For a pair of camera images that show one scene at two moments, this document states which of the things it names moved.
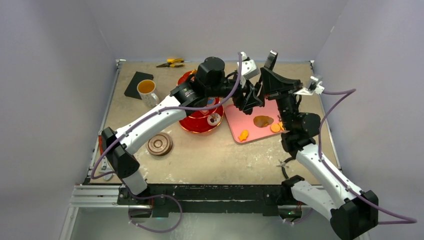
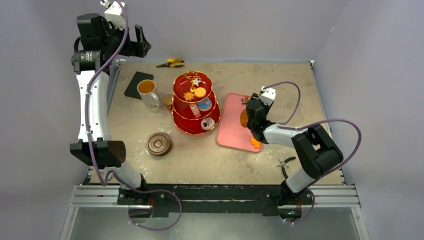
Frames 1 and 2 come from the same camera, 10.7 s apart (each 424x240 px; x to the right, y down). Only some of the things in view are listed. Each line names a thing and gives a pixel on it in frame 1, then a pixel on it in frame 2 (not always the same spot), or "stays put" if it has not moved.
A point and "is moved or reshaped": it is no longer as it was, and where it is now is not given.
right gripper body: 284,89 to 250,116
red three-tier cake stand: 201,121 stays put
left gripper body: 240,100 to 133,48
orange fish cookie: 244,135 to 256,144
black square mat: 132,89 stays put
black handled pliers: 283,165 stays put
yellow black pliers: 174,63 stays put
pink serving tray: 265,121 is moved or reshaped
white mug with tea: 146,88 stays put
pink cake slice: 204,112 to 195,110
